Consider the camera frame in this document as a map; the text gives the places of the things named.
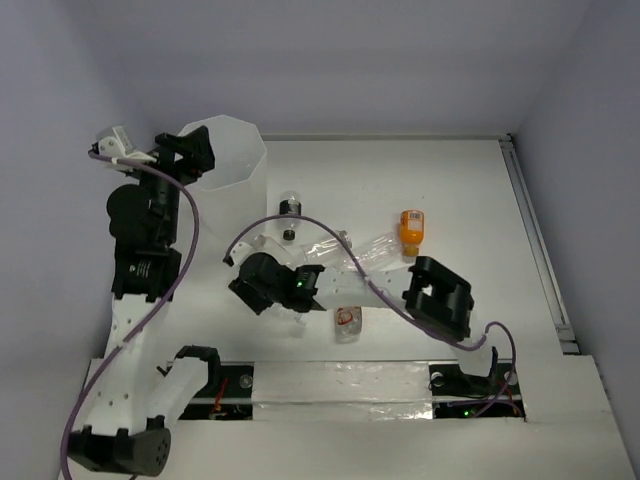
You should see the clear jar silver lid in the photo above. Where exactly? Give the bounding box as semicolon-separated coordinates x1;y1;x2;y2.
300;230;352;266

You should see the clear bottle black label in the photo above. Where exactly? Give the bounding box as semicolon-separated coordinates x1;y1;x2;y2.
277;191;302;242

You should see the clear bottle red cap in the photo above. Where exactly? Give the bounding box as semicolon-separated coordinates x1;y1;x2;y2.
334;306;362;344

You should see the long clear bottle white cap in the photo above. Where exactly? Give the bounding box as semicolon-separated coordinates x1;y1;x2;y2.
339;232;401;274

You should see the orange juice bottle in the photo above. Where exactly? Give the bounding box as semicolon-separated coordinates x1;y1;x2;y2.
398;209;425;257

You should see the clear crushed bottle white cap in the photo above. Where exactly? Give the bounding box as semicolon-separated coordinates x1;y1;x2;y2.
270;304;307;339

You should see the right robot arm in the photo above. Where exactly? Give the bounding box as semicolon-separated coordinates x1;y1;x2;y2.
228;252;508;398

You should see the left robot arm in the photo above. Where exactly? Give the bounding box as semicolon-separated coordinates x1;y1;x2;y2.
61;126;225;479

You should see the white octagonal plastic bin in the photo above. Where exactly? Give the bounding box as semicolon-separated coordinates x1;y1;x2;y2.
181;115;268;249

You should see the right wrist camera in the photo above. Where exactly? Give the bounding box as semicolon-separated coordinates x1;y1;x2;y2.
228;234;300;269

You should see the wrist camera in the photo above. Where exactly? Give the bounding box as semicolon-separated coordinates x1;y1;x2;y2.
228;234;300;269
91;126;157;171

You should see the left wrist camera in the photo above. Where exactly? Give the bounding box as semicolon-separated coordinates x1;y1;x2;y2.
91;126;157;171

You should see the aluminium rail right edge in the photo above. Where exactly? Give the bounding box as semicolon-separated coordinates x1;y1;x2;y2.
498;135;581;355

